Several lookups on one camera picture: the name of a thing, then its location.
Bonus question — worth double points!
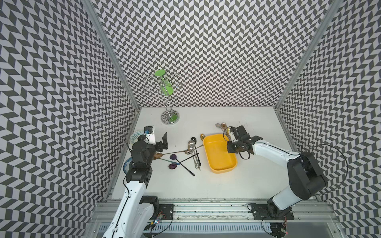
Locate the large silver spoon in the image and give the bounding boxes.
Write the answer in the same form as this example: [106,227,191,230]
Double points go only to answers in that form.
[188,140,199,170]

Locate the yellow plastic storage box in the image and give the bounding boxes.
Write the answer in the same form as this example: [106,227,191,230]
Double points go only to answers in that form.
[203,134,237,174]

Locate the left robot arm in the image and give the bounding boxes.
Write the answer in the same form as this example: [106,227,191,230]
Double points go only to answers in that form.
[103,133,168,238]

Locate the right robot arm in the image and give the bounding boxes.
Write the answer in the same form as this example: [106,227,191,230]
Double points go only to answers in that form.
[223,126,327,221]

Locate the purple spoon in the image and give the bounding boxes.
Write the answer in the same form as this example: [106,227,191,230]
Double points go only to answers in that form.
[170,154,195,176]

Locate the gold round spoon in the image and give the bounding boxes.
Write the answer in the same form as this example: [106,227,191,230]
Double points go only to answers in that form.
[221,123,231,141]

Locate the black spoon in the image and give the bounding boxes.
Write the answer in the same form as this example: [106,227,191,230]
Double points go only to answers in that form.
[191,137,201,169]

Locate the small silver spoon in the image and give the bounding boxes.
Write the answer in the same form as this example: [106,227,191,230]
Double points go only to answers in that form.
[215,123,223,131]

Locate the chrome cup holder stand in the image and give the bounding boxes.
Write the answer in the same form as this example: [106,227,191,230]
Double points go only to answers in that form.
[144,72,183,125]

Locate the yellow blue patterned bowl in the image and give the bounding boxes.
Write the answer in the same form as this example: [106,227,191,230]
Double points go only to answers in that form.
[129,130,146,146]

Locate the blue patterned plate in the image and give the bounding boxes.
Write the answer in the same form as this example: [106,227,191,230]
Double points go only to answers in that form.
[123,157,134,175]

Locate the green plastic cup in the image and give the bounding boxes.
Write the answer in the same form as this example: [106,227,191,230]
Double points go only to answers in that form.
[154,69,174,97]

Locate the copper handled spoon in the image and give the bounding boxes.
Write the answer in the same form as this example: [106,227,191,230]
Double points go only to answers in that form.
[154,150,188,159]

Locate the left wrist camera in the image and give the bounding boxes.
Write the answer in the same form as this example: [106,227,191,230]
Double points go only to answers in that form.
[144,126,156,145]

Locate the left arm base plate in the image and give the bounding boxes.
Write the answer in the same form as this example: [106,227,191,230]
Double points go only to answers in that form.
[148,203,175,221]

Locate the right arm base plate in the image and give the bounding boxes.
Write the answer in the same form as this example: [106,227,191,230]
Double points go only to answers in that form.
[248,203,295,221]

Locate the aluminium front rail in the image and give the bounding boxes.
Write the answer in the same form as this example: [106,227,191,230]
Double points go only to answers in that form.
[90,199,338,223]

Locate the aluminium corner post left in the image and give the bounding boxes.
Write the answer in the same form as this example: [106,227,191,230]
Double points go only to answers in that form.
[81,0,140,110]

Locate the aluminium corner post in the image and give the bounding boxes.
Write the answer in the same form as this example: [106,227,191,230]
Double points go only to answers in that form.
[81,0,140,110]
[274,0,343,111]

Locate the aluminium corner post right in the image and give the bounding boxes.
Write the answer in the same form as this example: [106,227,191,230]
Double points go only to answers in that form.
[274,0,343,111]

